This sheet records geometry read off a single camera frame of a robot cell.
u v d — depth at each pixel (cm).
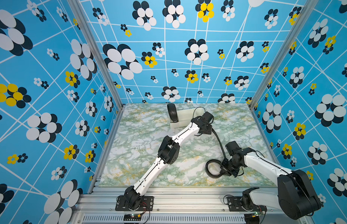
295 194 41
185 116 115
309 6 68
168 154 67
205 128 88
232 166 71
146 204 72
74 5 68
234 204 72
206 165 85
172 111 96
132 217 72
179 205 74
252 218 71
